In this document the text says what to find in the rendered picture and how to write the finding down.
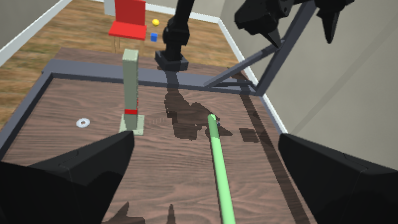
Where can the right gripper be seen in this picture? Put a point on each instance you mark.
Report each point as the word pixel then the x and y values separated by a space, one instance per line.
pixel 327 12

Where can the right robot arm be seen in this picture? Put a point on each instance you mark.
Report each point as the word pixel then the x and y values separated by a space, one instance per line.
pixel 257 16

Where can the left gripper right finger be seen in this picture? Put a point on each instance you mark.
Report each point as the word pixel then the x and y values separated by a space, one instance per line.
pixel 339 188

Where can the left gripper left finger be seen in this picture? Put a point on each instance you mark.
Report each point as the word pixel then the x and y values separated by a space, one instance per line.
pixel 76 187

